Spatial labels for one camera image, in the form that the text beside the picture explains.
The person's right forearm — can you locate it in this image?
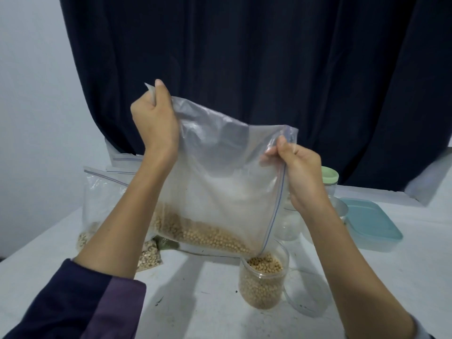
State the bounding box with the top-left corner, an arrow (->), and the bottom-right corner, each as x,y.
304,197 -> 435,339

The dark navy curtain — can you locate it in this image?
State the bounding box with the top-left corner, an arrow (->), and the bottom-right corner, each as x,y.
58,0 -> 452,191

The transparent jar green lid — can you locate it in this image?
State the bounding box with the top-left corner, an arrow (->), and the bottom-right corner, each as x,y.
322,166 -> 340,198

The person's left forearm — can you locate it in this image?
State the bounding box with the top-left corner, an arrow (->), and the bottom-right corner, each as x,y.
3,155 -> 178,339

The teal lidded plastic container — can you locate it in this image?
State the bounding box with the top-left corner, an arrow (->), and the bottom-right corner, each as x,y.
342,198 -> 404,251

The clear zip bag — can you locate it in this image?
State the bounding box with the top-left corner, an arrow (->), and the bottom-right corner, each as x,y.
105,139 -> 142,174

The zip bag of grains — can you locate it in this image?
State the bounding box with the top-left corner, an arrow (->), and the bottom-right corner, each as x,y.
76,166 -> 163,271

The pile of yellow soybeans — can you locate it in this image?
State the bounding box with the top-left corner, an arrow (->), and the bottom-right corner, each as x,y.
154,204 -> 287,309

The clear bag with soybeans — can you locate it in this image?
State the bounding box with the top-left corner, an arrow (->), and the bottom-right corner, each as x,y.
145,83 -> 299,258

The clear round lid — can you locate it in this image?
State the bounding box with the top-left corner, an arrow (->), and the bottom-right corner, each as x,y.
284,268 -> 333,318

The person's left hand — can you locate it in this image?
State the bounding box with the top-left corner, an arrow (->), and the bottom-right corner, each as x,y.
130,80 -> 180,167

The person's right hand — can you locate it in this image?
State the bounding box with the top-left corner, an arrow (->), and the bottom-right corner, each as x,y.
263,135 -> 331,215

